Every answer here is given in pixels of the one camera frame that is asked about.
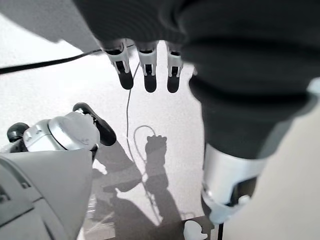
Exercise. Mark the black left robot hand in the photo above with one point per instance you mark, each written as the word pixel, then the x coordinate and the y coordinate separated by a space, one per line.
pixel 237 75

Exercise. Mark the silver left robot leg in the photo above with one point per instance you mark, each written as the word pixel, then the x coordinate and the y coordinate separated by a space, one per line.
pixel 70 130

